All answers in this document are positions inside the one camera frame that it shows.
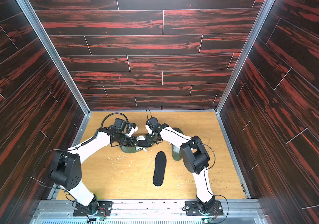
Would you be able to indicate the right black insole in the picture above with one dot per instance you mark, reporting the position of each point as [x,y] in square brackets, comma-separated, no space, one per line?
[159,170]

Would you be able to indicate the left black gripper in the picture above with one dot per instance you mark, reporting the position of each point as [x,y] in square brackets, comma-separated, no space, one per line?
[133,139]

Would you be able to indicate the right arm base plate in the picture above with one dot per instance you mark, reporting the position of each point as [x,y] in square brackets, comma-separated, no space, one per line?
[196,208]

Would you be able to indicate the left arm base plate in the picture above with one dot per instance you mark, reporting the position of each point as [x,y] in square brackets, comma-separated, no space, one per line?
[94,209]

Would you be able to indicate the aluminium front rail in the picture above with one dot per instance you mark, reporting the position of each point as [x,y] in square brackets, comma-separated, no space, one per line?
[176,211]

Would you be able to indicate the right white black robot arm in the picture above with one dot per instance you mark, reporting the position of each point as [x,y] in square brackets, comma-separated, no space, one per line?
[194,155]

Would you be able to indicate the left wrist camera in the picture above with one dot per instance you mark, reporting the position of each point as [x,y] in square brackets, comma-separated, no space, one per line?
[125,127]

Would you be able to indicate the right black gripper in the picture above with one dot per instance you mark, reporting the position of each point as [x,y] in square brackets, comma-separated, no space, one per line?
[150,140]

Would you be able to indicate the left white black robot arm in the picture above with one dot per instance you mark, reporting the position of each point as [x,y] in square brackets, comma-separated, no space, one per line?
[66,167]

